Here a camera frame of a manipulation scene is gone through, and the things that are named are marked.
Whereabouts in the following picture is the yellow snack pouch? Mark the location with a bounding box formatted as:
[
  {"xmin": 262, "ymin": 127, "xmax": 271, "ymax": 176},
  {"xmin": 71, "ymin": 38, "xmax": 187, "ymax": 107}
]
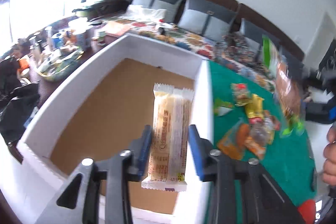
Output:
[{"xmin": 244, "ymin": 94, "xmax": 264, "ymax": 119}]

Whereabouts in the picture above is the long beige biscuit pack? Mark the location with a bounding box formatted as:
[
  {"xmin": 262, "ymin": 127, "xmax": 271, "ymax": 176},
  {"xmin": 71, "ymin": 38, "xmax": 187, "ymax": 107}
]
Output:
[{"xmin": 141, "ymin": 83, "xmax": 194, "ymax": 192}]

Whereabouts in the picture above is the large green brown snack bag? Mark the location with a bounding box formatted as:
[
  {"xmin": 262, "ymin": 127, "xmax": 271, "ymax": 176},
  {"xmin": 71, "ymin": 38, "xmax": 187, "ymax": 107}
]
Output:
[{"xmin": 262, "ymin": 35, "xmax": 305, "ymax": 137}]

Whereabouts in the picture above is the person right hand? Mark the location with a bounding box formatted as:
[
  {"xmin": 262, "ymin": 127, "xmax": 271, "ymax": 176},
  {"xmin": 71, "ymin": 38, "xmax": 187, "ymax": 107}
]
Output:
[{"xmin": 322, "ymin": 125, "xmax": 336, "ymax": 186}]

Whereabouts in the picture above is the walnut snack bag orange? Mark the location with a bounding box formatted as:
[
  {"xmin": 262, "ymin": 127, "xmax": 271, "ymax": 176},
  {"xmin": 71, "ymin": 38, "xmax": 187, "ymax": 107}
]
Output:
[{"xmin": 244, "ymin": 123, "xmax": 270, "ymax": 160}]

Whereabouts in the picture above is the orange sausage clear pack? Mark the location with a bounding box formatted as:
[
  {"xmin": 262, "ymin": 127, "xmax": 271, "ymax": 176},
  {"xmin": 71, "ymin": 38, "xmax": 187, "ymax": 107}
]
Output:
[{"xmin": 217, "ymin": 119, "xmax": 250, "ymax": 160}]

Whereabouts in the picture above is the green table cloth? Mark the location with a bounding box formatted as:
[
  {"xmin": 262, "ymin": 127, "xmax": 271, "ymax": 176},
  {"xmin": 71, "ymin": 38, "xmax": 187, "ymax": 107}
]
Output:
[{"xmin": 209, "ymin": 61, "xmax": 316, "ymax": 206}]

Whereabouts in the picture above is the yellow bordered clear bag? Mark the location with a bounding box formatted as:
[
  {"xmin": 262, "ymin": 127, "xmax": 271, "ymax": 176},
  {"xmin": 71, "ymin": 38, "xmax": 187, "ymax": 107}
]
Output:
[{"xmin": 263, "ymin": 110, "xmax": 281, "ymax": 144}]

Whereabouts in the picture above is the green white small packet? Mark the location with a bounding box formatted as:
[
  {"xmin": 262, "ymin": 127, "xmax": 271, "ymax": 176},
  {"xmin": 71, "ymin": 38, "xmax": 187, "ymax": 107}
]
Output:
[{"xmin": 214, "ymin": 98, "xmax": 234, "ymax": 117}]

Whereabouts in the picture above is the green gold snack bag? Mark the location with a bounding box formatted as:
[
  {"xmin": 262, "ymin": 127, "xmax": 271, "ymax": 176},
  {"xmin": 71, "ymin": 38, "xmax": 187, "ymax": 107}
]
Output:
[{"xmin": 231, "ymin": 83, "xmax": 252, "ymax": 106}]

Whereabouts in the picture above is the cluttered side table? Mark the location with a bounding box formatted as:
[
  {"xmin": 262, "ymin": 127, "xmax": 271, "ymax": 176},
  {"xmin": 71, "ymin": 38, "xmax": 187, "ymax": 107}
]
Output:
[{"xmin": 0, "ymin": 0, "xmax": 132, "ymax": 151}]

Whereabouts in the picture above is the floral patterned bedspread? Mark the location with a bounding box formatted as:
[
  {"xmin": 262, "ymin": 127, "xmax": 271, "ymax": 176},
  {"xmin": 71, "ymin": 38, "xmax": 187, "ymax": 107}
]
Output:
[{"xmin": 104, "ymin": 16, "xmax": 275, "ymax": 93}]

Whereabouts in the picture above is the grey pillow right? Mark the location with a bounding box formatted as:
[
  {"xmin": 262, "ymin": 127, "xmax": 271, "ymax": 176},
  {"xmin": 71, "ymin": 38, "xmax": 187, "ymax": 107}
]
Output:
[{"xmin": 239, "ymin": 18, "xmax": 280, "ymax": 53}]

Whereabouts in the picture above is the grey pillow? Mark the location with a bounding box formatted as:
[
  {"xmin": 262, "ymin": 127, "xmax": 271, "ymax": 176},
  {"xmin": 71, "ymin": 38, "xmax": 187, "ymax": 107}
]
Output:
[
  {"xmin": 122, "ymin": 0, "xmax": 183, "ymax": 23},
  {"xmin": 239, "ymin": 18, "xmax": 280, "ymax": 53},
  {"xmin": 178, "ymin": 0, "xmax": 237, "ymax": 42}
]

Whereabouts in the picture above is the grey pillow middle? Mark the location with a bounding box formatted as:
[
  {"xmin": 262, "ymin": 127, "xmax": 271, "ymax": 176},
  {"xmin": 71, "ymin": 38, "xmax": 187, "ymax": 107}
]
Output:
[{"xmin": 178, "ymin": 0, "xmax": 237, "ymax": 42}]

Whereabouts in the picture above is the grey pillow left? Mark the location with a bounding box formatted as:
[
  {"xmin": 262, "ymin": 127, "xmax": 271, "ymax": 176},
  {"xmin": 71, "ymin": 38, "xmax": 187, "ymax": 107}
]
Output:
[{"xmin": 122, "ymin": 0, "xmax": 183, "ymax": 23}]

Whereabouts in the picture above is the wooden headboard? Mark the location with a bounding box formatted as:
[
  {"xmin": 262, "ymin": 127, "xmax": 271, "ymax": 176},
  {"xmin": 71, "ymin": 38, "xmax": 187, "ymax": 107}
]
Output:
[{"xmin": 137, "ymin": 0, "xmax": 305, "ymax": 62}]

